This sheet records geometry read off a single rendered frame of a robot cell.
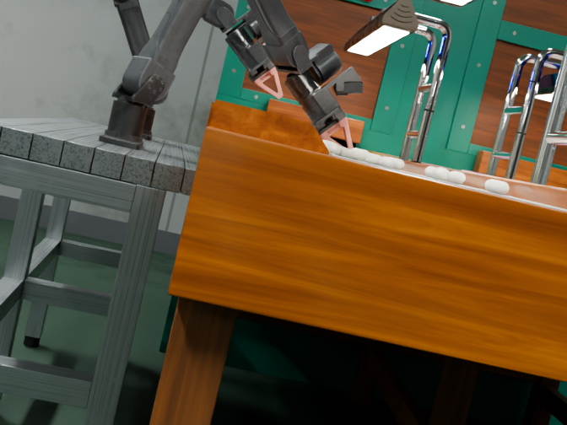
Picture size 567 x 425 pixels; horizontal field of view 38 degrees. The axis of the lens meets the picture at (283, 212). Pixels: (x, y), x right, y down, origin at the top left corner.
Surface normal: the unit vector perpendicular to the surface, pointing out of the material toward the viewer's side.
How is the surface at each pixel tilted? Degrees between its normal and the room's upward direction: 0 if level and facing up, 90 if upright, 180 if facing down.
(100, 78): 90
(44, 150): 90
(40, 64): 90
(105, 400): 90
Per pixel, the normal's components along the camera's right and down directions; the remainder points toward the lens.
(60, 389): 0.13, 0.11
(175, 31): 0.58, 0.18
